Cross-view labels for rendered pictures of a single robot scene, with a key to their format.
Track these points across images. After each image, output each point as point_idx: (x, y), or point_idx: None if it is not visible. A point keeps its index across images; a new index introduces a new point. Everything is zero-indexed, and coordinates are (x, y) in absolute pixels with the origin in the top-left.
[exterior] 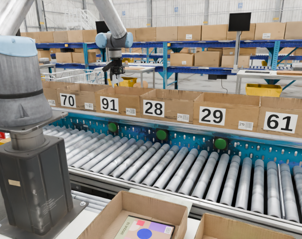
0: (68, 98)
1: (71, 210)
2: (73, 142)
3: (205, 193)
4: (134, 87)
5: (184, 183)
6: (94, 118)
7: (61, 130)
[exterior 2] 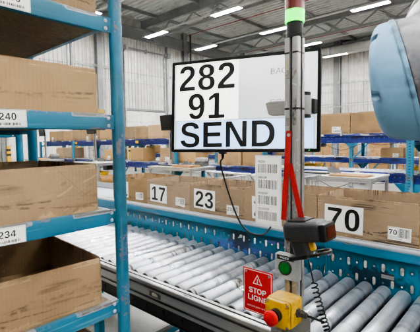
0: (345, 215)
1: None
2: (391, 315)
3: None
4: None
5: None
6: None
7: (332, 281)
